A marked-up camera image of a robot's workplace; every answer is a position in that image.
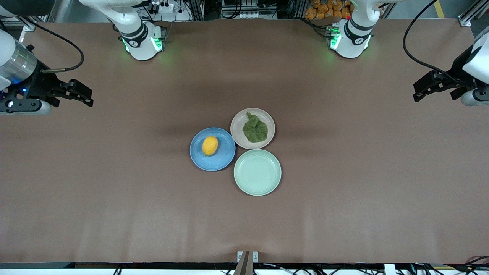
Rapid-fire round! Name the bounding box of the orange snack bag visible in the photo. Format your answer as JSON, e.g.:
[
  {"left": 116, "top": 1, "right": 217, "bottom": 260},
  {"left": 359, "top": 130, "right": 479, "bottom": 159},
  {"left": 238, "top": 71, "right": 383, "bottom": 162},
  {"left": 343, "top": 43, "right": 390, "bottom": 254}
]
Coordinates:
[{"left": 304, "top": 0, "right": 354, "bottom": 21}]

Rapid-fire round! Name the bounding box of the yellow lemon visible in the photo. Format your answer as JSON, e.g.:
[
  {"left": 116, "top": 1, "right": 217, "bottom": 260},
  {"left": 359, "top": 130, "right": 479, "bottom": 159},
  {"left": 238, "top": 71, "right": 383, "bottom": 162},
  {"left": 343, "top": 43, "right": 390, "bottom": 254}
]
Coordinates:
[{"left": 202, "top": 136, "right": 219, "bottom": 157}]

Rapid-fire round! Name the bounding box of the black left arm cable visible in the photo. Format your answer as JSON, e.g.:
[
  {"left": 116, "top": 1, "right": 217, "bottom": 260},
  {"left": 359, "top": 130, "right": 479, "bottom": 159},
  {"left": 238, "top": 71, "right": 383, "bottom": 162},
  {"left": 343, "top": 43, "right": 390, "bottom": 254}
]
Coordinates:
[{"left": 402, "top": 0, "right": 465, "bottom": 86}]

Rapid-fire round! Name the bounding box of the beige plate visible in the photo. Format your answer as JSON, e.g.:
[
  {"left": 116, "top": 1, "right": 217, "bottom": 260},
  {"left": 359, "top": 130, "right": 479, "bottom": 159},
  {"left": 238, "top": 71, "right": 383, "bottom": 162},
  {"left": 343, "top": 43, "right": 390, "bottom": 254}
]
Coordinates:
[{"left": 230, "top": 108, "right": 275, "bottom": 150}]

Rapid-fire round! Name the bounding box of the brown wedge post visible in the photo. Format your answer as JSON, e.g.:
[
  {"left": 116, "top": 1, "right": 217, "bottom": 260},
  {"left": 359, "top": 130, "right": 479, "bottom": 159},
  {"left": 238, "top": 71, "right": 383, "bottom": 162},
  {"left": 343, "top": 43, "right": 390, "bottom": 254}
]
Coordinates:
[{"left": 233, "top": 251, "right": 254, "bottom": 275}]

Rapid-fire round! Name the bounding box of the aluminium frame profile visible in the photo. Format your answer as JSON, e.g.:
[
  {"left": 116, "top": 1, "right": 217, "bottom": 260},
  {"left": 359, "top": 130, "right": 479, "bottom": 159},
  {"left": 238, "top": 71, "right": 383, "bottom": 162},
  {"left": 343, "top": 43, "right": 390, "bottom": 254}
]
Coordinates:
[{"left": 458, "top": 0, "right": 489, "bottom": 27}]

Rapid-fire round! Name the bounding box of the green lettuce leaf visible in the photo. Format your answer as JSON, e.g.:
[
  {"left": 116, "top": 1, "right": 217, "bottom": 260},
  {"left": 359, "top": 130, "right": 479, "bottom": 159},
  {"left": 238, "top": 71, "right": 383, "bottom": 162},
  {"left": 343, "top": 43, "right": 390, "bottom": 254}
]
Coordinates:
[{"left": 242, "top": 112, "right": 269, "bottom": 143}]

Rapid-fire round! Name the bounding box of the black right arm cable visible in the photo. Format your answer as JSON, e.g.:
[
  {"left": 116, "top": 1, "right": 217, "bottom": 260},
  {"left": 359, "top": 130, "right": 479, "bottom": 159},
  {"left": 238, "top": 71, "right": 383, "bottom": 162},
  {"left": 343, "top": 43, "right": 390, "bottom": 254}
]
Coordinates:
[{"left": 17, "top": 15, "right": 85, "bottom": 74}]

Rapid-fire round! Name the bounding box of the blue plate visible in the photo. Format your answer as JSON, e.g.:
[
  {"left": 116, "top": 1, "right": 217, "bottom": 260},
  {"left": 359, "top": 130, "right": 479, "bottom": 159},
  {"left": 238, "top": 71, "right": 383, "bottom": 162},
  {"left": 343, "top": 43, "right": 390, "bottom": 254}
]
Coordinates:
[{"left": 190, "top": 127, "right": 236, "bottom": 171}]

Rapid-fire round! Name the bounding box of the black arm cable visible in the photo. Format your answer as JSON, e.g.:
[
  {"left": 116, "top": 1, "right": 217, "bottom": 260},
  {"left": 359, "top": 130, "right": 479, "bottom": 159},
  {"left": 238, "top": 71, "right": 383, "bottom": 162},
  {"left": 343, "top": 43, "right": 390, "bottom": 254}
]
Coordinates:
[
  {"left": 17, "top": 15, "right": 85, "bottom": 74},
  {"left": 402, "top": 0, "right": 465, "bottom": 86}
]

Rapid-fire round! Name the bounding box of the small metal table bracket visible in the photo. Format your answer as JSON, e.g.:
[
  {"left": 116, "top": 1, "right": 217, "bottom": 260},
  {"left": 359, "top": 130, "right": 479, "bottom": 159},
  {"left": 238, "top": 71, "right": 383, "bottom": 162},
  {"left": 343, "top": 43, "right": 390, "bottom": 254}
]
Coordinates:
[{"left": 237, "top": 251, "right": 259, "bottom": 264}]

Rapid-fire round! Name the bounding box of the white power strip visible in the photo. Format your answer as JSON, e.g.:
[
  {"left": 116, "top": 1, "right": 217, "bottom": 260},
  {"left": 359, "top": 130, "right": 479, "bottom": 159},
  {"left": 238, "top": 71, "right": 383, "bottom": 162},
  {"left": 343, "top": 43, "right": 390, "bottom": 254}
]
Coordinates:
[{"left": 147, "top": 0, "right": 177, "bottom": 14}]

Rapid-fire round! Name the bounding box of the pale green plate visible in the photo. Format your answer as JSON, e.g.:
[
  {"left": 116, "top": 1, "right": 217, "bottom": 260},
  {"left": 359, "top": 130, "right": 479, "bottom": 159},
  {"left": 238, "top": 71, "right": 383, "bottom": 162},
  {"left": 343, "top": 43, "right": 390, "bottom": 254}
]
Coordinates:
[{"left": 233, "top": 149, "right": 282, "bottom": 196}]

